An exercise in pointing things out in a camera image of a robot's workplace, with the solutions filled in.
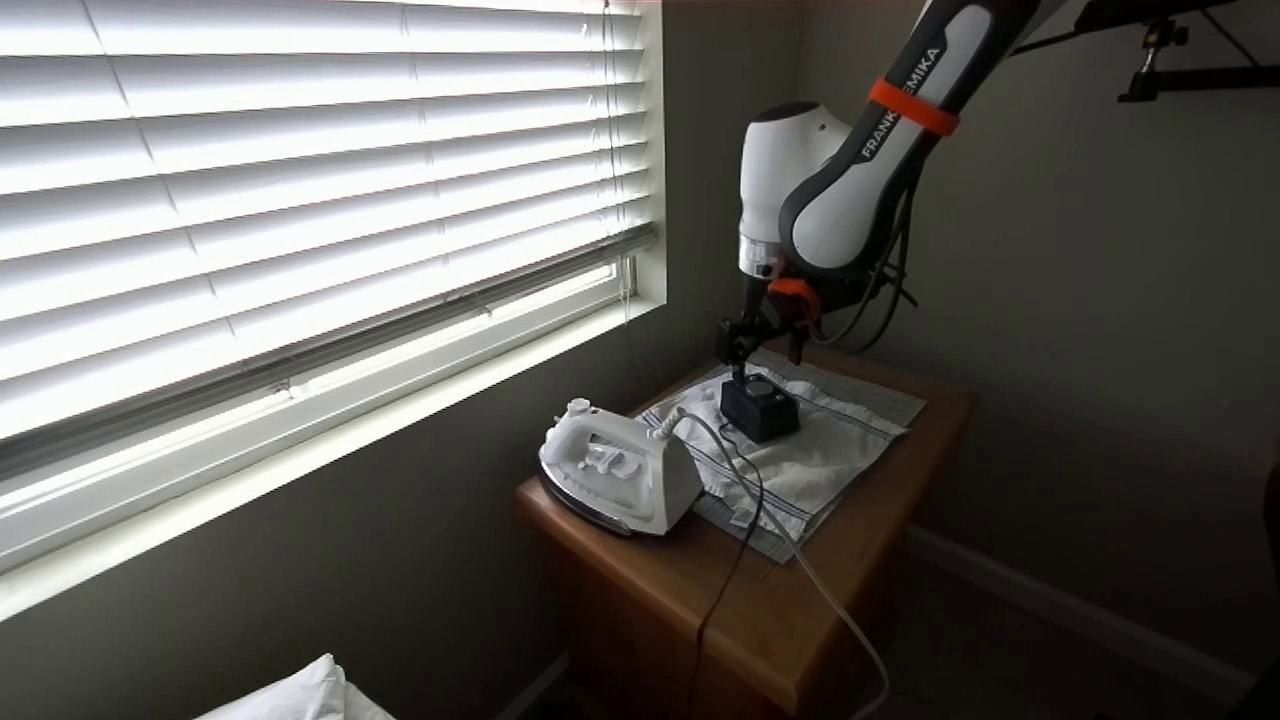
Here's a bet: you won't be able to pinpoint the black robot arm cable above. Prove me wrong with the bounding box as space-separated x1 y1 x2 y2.
811 172 927 359

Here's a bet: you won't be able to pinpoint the white striped towel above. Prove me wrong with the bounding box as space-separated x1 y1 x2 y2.
631 345 931 570

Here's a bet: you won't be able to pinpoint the white cloth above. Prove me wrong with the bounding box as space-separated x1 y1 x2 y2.
197 654 399 720

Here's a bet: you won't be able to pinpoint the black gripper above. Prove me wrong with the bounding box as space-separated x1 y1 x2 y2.
721 278 823 392

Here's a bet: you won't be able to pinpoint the black cube speaker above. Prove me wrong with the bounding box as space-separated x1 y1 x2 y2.
716 372 802 450

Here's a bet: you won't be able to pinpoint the white window blinds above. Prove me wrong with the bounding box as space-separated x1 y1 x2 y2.
0 0 662 450

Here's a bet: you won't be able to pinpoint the white window frame sill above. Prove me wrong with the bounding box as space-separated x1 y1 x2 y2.
0 0 673 629

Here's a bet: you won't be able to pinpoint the white clothes iron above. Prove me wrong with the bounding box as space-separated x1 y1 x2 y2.
534 397 709 544

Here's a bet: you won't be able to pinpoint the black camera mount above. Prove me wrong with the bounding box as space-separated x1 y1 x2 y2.
1012 0 1280 109

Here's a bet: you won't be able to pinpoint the thin black cable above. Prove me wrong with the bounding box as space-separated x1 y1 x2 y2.
679 404 772 720

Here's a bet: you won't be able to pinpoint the wooden side table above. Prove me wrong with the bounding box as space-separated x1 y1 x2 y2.
512 335 980 720

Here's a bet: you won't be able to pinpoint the white baseboard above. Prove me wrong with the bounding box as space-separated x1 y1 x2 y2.
898 526 1258 713

